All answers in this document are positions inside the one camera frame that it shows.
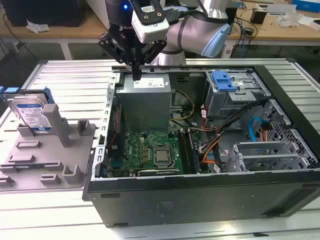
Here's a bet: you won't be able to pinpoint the blue cardboard box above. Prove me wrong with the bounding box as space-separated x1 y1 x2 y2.
291 0 320 12

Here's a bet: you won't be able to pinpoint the small black motor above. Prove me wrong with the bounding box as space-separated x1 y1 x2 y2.
250 6 266 25

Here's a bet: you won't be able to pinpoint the metal drive cage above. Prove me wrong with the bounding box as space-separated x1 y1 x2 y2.
203 70 272 121

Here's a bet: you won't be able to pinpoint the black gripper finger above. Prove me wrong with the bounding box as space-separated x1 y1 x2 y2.
97 31 137 81
136 39 168 81

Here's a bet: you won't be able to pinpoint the dark blue RAM stick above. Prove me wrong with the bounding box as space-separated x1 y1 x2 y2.
1 163 60 168

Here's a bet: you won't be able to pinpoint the yellow power wires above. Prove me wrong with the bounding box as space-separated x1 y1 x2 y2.
171 89 196 123

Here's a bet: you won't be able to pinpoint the white flat packet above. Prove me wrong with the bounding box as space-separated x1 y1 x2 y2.
297 14 320 31

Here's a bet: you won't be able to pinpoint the black PC case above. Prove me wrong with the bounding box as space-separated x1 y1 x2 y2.
82 64 320 229

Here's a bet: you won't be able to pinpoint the hard disk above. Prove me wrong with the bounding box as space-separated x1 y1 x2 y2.
0 85 55 133

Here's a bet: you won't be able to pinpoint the orange power wire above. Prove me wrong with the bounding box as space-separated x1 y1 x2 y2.
259 122 274 143

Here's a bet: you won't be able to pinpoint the grey power supply unit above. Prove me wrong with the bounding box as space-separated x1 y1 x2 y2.
115 74 173 131

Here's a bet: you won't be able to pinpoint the large white box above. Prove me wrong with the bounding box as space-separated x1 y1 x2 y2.
86 0 109 26

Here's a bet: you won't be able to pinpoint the black RAM stick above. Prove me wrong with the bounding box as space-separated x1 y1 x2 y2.
177 129 194 175
187 129 202 174

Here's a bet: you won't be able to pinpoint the silver CPU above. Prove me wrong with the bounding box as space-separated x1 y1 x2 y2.
154 149 171 162

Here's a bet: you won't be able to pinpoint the wooden desk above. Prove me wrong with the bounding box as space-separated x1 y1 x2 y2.
0 8 320 47

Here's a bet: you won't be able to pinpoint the metal disk bay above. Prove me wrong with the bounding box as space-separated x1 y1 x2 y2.
224 141 315 173

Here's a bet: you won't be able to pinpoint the blue data wire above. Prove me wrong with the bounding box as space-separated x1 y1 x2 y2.
248 116 271 142

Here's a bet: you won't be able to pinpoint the black camera cable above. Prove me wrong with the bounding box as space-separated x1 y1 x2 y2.
163 6 187 26

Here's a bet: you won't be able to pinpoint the crumpled white paper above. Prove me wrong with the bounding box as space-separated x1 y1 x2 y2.
26 19 51 34

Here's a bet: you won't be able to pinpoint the green motherboard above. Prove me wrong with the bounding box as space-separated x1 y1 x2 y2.
107 129 208 176

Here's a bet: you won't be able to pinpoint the large black box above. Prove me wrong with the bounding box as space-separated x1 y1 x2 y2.
2 0 87 28

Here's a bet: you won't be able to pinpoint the grey parts rack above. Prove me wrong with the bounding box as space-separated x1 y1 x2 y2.
0 103 97 192

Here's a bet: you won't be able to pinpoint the blue network cable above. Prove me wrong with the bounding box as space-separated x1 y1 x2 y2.
238 22 251 59

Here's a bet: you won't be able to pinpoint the orange data wire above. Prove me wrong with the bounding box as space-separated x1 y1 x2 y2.
201 146 221 165

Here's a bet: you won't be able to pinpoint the black graphics card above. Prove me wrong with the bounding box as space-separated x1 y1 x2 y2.
137 167 181 176

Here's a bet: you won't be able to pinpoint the black cable bundle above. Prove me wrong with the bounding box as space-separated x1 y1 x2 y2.
199 101 267 156

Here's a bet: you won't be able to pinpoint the clear plastic bags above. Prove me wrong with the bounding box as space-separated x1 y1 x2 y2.
277 11 305 28

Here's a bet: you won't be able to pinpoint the CPU socket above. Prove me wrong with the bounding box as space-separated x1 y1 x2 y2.
151 144 175 169

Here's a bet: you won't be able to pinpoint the blue drive latch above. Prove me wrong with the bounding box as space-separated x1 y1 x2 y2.
211 70 237 93

